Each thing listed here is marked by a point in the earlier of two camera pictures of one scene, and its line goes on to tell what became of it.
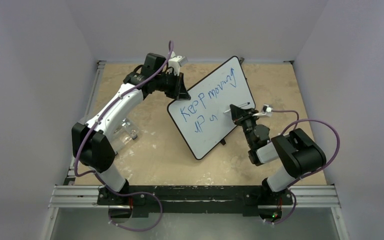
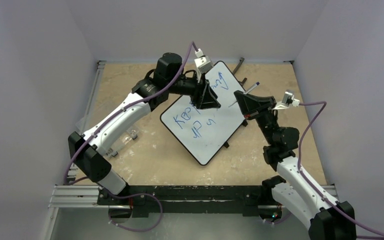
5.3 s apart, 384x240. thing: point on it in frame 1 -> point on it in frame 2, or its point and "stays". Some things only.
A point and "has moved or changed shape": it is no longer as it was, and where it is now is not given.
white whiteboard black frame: [201, 121] has moved or changed shape
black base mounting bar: [248, 200] stays
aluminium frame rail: [69, 196] stays
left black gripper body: [169, 84] -> [193, 89]
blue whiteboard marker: [239, 106] -> [245, 92]
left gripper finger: [182, 93] -> [209, 98]
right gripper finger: [237, 112] -> [248, 103]
